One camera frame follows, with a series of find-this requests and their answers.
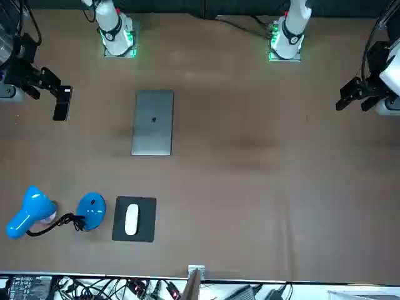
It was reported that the aluminium extrusion post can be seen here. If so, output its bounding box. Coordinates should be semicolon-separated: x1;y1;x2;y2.
182;264;207;300

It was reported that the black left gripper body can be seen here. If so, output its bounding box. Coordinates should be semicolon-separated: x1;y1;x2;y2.
361;40;392;95

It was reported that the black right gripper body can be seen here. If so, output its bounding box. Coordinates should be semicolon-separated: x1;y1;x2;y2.
2;32;44;94

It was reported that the black plug with red light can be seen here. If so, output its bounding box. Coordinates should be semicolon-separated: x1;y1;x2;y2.
165;281;183;300
128;279;148;297

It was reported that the black base power cable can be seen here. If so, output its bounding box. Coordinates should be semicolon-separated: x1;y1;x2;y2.
204;14;271;37

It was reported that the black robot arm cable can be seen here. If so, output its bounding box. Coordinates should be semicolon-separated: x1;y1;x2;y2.
18;0;43;48
361;0;400;84
81;0;98;23

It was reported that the black smartphone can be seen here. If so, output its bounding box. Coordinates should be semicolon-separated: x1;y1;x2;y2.
52;86;74;122

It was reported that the black bundled lamp cord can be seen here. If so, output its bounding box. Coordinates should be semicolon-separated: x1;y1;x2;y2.
72;212;89;233

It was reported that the blue desk lamp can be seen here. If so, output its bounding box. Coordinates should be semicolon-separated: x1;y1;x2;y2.
5;185;107;241

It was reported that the black labelled power adapter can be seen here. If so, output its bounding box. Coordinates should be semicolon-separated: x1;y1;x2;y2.
6;274;53;300

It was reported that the black mouse pad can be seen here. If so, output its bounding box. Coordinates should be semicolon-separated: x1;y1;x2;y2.
111;196;158;243

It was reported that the grey laptop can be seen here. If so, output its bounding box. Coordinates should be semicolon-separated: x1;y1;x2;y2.
130;89;174;157

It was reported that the grey flat power brick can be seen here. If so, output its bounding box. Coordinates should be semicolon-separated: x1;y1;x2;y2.
223;283;262;300

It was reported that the white computer mouse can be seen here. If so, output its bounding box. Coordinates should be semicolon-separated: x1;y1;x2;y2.
124;203;140;236

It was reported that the black tangled cable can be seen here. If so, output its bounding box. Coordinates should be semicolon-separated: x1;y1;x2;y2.
56;276;132;300

